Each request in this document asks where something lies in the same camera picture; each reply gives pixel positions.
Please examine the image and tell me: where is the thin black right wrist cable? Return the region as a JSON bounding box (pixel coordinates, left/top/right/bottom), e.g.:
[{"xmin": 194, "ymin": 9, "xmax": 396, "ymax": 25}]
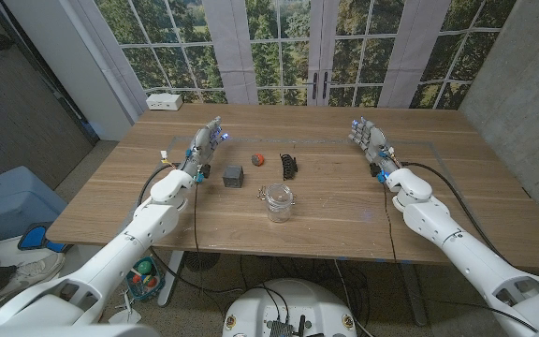
[{"xmin": 381, "ymin": 182, "xmax": 398, "ymax": 263}]

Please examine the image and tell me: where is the thin black left wrist cable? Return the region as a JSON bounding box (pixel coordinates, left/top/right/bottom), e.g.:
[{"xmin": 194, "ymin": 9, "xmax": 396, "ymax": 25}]
[{"xmin": 192, "ymin": 180, "xmax": 202, "ymax": 254}]

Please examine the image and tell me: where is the white power strip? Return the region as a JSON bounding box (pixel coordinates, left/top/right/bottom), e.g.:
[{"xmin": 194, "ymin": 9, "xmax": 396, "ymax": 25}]
[{"xmin": 145, "ymin": 93, "xmax": 183, "ymax": 112}]

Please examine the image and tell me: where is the white table leg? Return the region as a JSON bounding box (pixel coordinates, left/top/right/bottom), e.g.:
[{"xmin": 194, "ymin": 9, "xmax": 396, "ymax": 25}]
[{"xmin": 156, "ymin": 250, "xmax": 185, "ymax": 309}]

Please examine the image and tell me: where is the clear glass hinged jar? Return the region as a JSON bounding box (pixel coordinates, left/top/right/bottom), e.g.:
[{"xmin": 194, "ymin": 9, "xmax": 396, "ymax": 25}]
[{"xmin": 257, "ymin": 183, "xmax": 297, "ymax": 224}]

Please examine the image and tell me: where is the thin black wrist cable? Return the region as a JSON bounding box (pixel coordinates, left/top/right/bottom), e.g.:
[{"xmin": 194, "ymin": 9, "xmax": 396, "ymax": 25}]
[
  {"xmin": 381, "ymin": 182, "xmax": 398, "ymax": 263},
  {"xmin": 192, "ymin": 180, "xmax": 202, "ymax": 254}
]

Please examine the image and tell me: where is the printed window backdrop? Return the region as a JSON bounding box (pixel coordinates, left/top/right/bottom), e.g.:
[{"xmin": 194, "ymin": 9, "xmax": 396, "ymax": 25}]
[{"xmin": 70, "ymin": 0, "xmax": 517, "ymax": 111}]

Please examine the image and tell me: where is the white left robot shoulder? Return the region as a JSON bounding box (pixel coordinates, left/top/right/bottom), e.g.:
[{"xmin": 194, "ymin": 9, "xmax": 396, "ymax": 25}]
[{"xmin": 0, "ymin": 324, "xmax": 161, "ymax": 337}]

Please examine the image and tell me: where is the dark grey block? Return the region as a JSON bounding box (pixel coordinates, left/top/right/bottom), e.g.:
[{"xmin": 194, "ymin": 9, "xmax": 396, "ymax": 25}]
[{"xmin": 222, "ymin": 165, "xmax": 245, "ymax": 189}]

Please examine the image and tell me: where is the blue plastic bin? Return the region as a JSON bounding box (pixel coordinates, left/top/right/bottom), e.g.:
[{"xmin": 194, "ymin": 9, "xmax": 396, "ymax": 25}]
[{"xmin": 0, "ymin": 166, "xmax": 68, "ymax": 244}]

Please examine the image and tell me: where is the grey table leg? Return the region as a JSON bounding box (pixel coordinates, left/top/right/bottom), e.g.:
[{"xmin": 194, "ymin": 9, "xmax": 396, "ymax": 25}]
[{"xmin": 400, "ymin": 261, "xmax": 429, "ymax": 328}]

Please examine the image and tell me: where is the basket of colourful toys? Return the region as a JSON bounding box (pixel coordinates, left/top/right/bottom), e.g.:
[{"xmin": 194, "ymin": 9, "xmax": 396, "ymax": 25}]
[{"xmin": 124, "ymin": 256, "xmax": 166, "ymax": 301}]

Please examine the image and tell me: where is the round black floor disc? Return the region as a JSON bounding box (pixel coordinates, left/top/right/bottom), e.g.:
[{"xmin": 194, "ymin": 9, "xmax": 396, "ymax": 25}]
[{"xmin": 183, "ymin": 251, "xmax": 222, "ymax": 273}]

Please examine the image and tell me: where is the black hair clip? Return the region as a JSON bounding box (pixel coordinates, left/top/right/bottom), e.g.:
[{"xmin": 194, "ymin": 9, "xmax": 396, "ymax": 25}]
[{"xmin": 279, "ymin": 153, "xmax": 299, "ymax": 182}]

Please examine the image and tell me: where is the blue black paddle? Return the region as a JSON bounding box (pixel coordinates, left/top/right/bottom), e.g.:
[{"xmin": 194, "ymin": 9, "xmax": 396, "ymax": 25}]
[{"xmin": 17, "ymin": 223, "xmax": 67, "ymax": 254}]

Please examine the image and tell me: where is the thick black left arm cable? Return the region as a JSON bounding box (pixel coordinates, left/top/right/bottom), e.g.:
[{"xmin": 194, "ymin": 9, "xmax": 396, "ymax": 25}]
[{"xmin": 137, "ymin": 161, "xmax": 180, "ymax": 208}]

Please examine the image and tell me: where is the white robot torso base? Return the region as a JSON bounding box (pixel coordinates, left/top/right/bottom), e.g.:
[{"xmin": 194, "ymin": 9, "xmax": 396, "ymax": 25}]
[{"xmin": 222, "ymin": 278, "xmax": 358, "ymax": 337}]

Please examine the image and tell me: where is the white sneaker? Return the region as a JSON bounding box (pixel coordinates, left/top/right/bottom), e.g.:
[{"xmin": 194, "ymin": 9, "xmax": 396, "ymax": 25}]
[{"xmin": 0, "ymin": 251, "xmax": 66, "ymax": 305}]

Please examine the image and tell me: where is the white toy on floor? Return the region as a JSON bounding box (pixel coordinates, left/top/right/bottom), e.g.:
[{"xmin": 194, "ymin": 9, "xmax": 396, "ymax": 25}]
[{"xmin": 109, "ymin": 289, "xmax": 142, "ymax": 325}]

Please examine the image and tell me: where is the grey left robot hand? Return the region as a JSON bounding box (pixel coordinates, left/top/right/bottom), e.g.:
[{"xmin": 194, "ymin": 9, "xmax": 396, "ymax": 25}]
[{"xmin": 179, "ymin": 116, "xmax": 229, "ymax": 183}]

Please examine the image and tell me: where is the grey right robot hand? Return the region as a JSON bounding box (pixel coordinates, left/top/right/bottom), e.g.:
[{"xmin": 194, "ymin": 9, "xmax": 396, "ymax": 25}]
[{"xmin": 347, "ymin": 116, "xmax": 401, "ymax": 182}]

